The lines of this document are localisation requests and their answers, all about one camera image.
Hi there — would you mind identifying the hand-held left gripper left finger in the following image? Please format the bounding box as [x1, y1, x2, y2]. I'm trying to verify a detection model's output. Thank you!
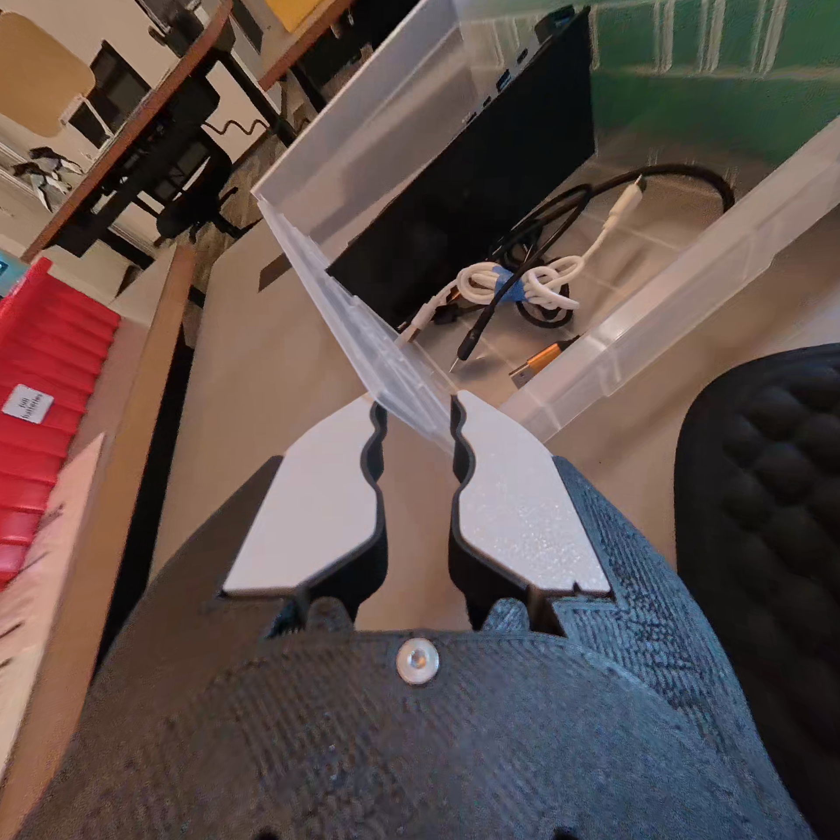
[222, 394, 389, 624]

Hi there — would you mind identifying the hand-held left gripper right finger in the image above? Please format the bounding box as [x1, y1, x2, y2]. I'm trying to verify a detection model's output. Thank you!
[449, 390, 614, 631]

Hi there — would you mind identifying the white usb cable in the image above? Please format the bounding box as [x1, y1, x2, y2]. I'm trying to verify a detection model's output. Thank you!
[394, 176, 647, 343]

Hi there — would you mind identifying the clear plastic box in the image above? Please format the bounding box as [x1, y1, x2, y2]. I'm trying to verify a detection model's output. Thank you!
[252, 0, 840, 457]

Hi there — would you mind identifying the black padded wrist rest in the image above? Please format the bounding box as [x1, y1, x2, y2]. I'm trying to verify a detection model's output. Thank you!
[675, 344, 840, 840]

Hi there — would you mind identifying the red plastic bin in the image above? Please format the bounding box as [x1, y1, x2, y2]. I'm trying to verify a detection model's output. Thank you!
[0, 257, 122, 592]

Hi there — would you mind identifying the black docking station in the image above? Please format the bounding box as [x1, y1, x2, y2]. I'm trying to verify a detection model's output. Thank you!
[325, 7, 597, 329]

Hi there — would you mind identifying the black office chair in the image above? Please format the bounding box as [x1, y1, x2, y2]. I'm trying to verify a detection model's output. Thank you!
[157, 144, 244, 240]

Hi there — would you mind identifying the brown top office desk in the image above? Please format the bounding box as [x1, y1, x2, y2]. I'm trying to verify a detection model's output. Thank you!
[23, 0, 234, 263]
[259, 0, 355, 89]

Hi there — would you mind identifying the green plastic bin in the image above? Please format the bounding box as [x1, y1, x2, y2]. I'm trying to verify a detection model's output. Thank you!
[587, 0, 840, 148]

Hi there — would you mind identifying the orange plug usb cable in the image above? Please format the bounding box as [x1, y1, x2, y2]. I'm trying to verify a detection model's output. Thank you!
[508, 335, 581, 389]

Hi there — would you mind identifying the thick black braided cable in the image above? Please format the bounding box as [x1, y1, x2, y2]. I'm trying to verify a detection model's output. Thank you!
[459, 164, 736, 363]

